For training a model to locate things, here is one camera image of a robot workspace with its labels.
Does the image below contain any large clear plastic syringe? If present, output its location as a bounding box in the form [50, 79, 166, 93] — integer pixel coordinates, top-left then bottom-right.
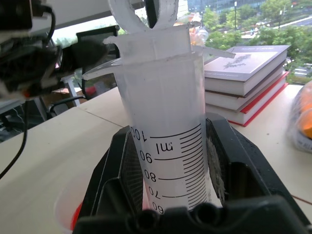
[81, 0, 236, 215]

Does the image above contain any black monitor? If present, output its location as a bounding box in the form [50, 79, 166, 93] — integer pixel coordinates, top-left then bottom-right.
[76, 24, 120, 49]

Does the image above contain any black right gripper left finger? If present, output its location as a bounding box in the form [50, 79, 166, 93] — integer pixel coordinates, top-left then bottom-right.
[83, 125, 145, 218]

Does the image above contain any stack of books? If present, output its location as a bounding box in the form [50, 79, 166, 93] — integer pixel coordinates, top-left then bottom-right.
[206, 71, 290, 127]

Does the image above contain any plastic bag with orange fruit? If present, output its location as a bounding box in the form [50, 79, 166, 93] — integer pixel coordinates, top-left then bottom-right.
[286, 81, 312, 154]

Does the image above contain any crumpled orange plastic bag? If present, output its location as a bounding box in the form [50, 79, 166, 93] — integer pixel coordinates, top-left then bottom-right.
[174, 11, 209, 47]

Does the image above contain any brown cover book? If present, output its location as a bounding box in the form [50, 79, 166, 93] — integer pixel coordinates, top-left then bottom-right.
[204, 63, 286, 111]

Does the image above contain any thin red wire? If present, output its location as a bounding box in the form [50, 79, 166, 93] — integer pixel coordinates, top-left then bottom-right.
[291, 193, 312, 204]

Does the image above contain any clear cup with red liquid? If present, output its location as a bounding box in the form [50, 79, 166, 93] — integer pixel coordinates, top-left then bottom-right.
[54, 179, 98, 231]

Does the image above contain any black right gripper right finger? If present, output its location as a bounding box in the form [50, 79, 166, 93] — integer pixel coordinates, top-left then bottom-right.
[206, 116, 311, 227]

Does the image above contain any grey cover book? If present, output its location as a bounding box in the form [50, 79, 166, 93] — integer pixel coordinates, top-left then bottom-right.
[203, 44, 291, 97]

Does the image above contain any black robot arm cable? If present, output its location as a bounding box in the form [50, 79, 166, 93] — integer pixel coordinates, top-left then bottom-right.
[0, 96, 28, 180]

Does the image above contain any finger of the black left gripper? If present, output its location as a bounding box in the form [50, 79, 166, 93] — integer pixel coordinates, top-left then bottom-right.
[60, 40, 110, 73]
[145, 0, 161, 29]

